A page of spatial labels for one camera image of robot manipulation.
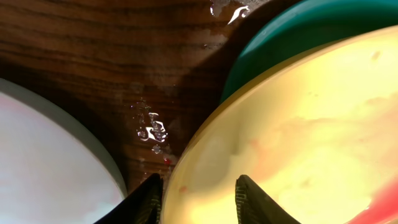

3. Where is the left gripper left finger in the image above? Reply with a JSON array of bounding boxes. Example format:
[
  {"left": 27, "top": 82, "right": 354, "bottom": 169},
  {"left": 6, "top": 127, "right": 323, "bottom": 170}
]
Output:
[{"left": 95, "top": 173, "right": 164, "bottom": 224}]

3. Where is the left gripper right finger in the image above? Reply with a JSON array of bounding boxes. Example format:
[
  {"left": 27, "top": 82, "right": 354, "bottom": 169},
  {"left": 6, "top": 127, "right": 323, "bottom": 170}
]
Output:
[{"left": 235, "top": 175, "right": 300, "bottom": 224}]

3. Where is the green rimmed plate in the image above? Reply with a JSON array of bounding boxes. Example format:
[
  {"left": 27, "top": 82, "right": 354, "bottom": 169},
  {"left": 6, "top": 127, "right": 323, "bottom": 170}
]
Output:
[{"left": 160, "top": 26, "right": 397, "bottom": 223}]

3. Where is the light blue plate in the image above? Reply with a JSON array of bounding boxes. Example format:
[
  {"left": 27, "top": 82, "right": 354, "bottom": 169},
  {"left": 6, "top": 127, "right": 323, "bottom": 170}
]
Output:
[{"left": 1, "top": 80, "right": 127, "bottom": 224}]

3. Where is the teal plastic tray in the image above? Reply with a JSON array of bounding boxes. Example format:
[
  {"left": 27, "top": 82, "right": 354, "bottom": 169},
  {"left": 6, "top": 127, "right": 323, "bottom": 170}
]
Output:
[{"left": 221, "top": 0, "right": 397, "bottom": 101}]

